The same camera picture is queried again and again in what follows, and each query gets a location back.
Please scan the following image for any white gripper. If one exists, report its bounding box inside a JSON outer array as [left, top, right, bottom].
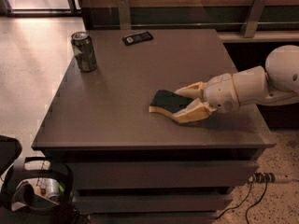
[[173, 73, 239, 123]]

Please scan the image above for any green and yellow sponge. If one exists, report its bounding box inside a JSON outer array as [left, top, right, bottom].
[[149, 90, 192, 119]]

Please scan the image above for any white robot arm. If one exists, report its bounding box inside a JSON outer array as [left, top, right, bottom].
[[174, 45, 299, 123]]

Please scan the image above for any dark rxbar blueberry wrapper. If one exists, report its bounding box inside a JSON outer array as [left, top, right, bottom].
[[121, 31, 153, 46]]

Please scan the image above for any grey drawer cabinet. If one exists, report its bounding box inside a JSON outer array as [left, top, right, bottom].
[[33, 30, 271, 224]]

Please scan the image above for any white power strip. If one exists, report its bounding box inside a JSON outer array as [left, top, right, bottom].
[[248, 172, 293, 185]]

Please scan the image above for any green soda can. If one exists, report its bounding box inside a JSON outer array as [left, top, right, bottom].
[[71, 32, 97, 72]]

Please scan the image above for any crushed can in bin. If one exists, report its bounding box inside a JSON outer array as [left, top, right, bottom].
[[43, 178, 60, 203]]

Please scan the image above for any black chair part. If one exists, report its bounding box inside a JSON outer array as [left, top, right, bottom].
[[0, 135, 22, 175]]

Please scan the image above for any right metal shelf bracket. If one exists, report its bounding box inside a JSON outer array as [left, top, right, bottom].
[[240, 0, 267, 38]]

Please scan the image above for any metal shelf bracket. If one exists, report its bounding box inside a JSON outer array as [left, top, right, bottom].
[[117, 0, 131, 30], [240, 0, 267, 38]]

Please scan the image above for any black power cable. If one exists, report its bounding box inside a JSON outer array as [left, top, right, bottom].
[[214, 181, 254, 220], [244, 182, 269, 224]]

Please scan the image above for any left metal shelf bracket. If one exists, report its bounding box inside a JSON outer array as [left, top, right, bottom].
[[117, 0, 131, 30]]

